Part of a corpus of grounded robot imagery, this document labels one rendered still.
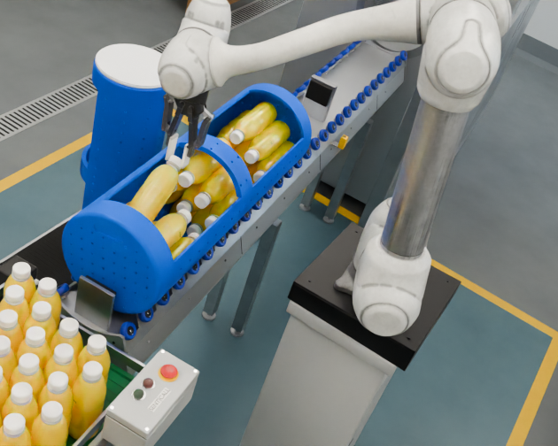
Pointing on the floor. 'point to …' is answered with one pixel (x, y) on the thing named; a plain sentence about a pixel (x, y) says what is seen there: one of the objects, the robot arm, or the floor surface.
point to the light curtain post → (391, 160)
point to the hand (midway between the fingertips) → (179, 151)
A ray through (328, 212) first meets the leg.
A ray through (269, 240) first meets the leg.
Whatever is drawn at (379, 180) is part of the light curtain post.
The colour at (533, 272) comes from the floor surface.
